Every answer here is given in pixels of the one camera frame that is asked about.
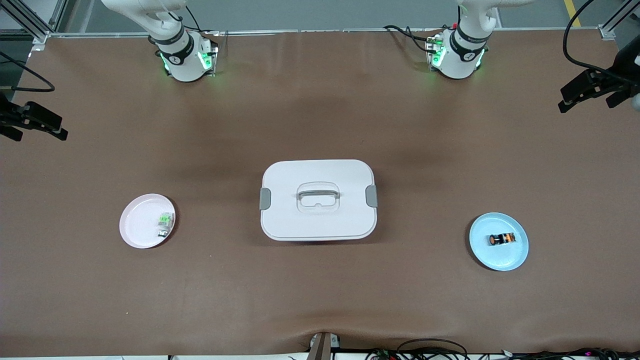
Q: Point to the white lidded storage box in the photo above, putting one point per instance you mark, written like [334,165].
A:
[320,220]

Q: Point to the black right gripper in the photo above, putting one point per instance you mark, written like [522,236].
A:
[6,116]

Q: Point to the light blue plate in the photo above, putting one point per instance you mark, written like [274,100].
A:
[495,257]

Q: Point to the green push button switch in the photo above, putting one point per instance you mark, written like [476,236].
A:
[165,219]

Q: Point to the brown table mat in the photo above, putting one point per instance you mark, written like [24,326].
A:
[320,280]

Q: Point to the brown camera mount post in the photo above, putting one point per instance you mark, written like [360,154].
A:
[320,347]

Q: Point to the silver table edge rail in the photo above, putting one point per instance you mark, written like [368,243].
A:
[100,34]

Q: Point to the grey box latch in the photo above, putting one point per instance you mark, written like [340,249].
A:
[265,199]
[371,196]

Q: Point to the aluminium frame post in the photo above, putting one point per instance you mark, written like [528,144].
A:
[612,25]
[27,20]

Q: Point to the pink plate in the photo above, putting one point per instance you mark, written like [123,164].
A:
[137,222]

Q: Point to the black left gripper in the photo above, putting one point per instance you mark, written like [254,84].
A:
[628,64]

